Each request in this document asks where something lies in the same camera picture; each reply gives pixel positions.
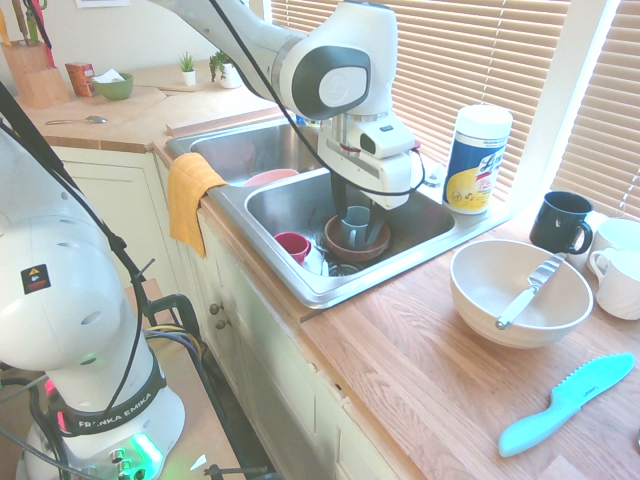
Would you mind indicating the red box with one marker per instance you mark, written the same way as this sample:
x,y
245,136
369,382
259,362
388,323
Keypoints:
x,y
80,80

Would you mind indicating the red cup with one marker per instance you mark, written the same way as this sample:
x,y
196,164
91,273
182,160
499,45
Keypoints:
x,y
292,247

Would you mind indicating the yellow dish cloth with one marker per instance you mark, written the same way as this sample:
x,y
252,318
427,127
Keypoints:
x,y
187,200

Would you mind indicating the wide wooden window blind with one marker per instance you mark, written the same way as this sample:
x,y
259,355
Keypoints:
x,y
475,50

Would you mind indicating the sink drain strainer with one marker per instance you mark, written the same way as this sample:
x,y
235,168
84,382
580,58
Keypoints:
x,y
345,269

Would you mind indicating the wooden knife block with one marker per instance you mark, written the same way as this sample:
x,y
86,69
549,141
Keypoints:
x,y
35,80

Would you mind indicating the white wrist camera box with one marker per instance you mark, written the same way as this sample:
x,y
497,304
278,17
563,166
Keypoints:
x,y
387,140

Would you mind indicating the white sink sprayer cap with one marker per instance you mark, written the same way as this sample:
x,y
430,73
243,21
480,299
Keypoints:
x,y
434,176

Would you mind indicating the green bowl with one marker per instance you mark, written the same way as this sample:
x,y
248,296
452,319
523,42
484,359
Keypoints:
x,y
115,89

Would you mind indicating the Lysol wipes canister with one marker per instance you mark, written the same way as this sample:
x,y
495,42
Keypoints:
x,y
475,160

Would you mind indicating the cream kitchen cabinet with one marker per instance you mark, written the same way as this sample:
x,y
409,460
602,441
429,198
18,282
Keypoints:
x,y
260,360

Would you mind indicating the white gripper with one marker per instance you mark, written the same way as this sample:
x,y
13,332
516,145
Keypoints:
x,y
385,177

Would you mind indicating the grey mug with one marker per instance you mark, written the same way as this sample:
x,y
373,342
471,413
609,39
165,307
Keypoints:
x,y
356,220

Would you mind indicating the brown bowl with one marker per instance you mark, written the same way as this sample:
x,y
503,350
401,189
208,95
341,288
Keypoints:
x,y
382,242

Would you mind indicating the metal spoon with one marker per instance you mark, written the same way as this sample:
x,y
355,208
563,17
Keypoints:
x,y
95,119

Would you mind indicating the white paper scrap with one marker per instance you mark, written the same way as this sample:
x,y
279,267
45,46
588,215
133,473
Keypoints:
x,y
107,77

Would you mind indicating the narrow wooden window blind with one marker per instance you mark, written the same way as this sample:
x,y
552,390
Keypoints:
x,y
610,125

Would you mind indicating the wooden stick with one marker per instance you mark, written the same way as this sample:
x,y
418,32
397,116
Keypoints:
x,y
177,89

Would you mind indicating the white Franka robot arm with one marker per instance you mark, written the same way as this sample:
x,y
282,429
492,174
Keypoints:
x,y
65,300

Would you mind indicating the teal plastic knife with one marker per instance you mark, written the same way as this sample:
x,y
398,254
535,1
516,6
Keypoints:
x,y
565,400

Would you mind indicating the stainless steel double sink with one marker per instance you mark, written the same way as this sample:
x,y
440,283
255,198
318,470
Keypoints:
x,y
280,200

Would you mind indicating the pink bowl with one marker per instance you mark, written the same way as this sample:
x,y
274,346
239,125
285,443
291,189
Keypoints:
x,y
270,177

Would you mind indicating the large cream bowl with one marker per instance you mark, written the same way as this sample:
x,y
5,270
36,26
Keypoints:
x,y
480,300

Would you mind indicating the small trailing potted plant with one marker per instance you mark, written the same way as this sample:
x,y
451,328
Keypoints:
x,y
230,77

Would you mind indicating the black mug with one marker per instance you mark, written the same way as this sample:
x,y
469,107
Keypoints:
x,y
555,225

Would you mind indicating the round cabinet knob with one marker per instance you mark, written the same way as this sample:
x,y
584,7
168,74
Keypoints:
x,y
215,308
222,324

